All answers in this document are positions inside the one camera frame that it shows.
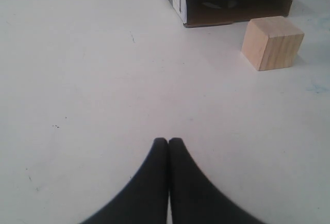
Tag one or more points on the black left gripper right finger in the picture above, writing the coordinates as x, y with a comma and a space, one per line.
193, 198

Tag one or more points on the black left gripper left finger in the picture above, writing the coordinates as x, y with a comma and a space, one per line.
145, 197

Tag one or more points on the light wooden cube block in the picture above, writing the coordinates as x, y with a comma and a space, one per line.
271, 43

